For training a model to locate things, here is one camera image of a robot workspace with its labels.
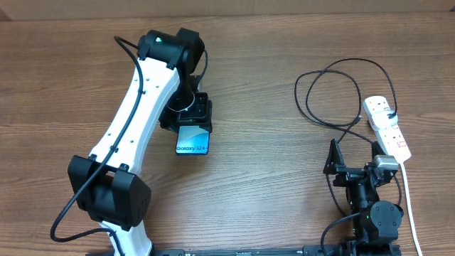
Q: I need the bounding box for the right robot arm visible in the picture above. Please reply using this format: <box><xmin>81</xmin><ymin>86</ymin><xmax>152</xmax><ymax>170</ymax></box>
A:
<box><xmin>320</xmin><ymin>139</ymin><xmax>404</xmax><ymax>255</ymax></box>

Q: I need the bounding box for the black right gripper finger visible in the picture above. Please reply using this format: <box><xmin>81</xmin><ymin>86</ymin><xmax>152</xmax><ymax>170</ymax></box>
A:
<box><xmin>371</xmin><ymin>142</ymin><xmax>387</xmax><ymax>164</ymax></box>
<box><xmin>323</xmin><ymin>139</ymin><xmax>345</xmax><ymax>174</ymax></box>

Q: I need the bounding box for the white charger adapter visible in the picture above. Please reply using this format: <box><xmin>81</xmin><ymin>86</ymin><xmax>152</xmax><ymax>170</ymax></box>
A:
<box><xmin>370</xmin><ymin>110</ymin><xmax>398</xmax><ymax>131</ymax></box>

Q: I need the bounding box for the black charging cable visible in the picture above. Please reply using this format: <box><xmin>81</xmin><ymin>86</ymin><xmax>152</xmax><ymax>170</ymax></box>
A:
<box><xmin>294</xmin><ymin>58</ymin><xmax>398</xmax><ymax>145</ymax></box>

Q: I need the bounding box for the white power strip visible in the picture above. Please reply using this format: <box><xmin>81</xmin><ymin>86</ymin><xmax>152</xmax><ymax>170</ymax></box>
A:
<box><xmin>363</xmin><ymin>96</ymin><xmax>412</xmax><ymax>164</ymax></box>

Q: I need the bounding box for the blue Galaxy S24+ smartphone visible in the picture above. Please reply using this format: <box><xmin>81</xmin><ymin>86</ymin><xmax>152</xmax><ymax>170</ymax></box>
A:
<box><xmin>176</xmin><ymin>126</ymin><xmax>210</xmax><ymax>155</ymax></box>

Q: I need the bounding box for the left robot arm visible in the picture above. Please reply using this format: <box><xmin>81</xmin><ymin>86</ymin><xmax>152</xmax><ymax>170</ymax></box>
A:
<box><xmin>68</xmin><ymin>28</ymin><xmax>213</xmax><ymax>255</ymax></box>

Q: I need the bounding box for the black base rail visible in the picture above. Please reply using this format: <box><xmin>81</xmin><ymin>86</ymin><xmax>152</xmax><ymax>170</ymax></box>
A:
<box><xmin>152</xmin><ymin>244</ymin><xmax>402</xmax><ymax>256</ymax></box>

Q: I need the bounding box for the white power strip cord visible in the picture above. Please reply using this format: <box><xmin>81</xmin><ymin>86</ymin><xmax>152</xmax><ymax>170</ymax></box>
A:
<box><xmin>400</xmin><ymin>161</ymin><xmax>423</xmax><ymax>256</ymax></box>

